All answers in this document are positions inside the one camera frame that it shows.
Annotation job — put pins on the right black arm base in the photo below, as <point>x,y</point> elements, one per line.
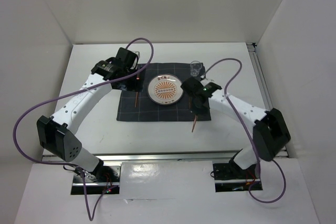
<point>228,178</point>

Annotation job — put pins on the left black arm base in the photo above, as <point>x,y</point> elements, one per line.
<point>109,180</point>

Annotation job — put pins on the copper fork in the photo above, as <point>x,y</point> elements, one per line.
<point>137,93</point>

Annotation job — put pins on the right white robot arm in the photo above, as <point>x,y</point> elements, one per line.
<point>267,129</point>

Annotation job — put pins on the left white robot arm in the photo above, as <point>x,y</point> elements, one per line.
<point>57,132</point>

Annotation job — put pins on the copper knife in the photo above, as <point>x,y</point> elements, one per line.
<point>194,122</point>

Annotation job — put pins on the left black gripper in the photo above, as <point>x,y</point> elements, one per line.
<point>137,85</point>

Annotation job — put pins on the copper spoon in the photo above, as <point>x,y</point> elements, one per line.
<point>190,103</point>

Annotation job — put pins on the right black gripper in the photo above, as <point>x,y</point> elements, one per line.
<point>198,110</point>

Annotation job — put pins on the orange sunburst plate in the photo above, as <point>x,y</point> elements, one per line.
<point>165,89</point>

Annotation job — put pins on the clear drinking glass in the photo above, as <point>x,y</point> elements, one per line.
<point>195,68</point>

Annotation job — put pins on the front aluminium rail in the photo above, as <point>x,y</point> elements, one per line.
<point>143,157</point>

